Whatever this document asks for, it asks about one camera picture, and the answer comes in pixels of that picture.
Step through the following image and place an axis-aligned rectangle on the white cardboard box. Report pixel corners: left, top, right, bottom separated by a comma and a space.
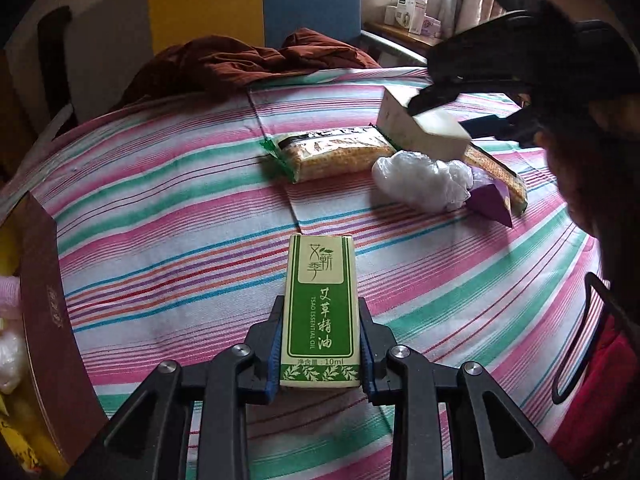
376, 84, 471, 162

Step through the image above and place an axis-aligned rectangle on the green essential oil box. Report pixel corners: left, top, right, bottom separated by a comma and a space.
280, 234, 360, 389

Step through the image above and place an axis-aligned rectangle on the purple pyramid packet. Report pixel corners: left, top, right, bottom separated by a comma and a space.
465, 178, 513, 228

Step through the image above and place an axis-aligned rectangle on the cracker packet green wrapper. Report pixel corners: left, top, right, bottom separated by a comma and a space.
262, 126, 396, 183

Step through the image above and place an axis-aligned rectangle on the person right hand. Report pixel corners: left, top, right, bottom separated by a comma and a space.
535, 94, 639, 289

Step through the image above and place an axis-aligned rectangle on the wooden bedside shelf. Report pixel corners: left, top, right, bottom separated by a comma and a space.
363, 22, 440, 56

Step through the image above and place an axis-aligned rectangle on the white plastic bag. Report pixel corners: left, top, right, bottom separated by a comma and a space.
371, 151, 473, 214

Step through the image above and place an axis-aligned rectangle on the white box on shelf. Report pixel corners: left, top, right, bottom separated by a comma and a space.
384, 0, 428, 35

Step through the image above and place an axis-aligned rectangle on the striped bed sheet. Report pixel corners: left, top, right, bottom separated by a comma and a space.
1, 70, 599, 479

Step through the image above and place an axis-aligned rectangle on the gold tray box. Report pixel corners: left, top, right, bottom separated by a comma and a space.
1, 193, 106, 479

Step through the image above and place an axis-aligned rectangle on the dark red blanket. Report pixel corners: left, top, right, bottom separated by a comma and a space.
113, 27, 380, 110

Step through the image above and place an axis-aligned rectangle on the pink white rolled sock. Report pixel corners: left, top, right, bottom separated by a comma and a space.
0, 276, 22, 320

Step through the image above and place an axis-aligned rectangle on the grey yellow blue headboard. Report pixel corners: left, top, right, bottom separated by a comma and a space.
4, 0, 364, 126

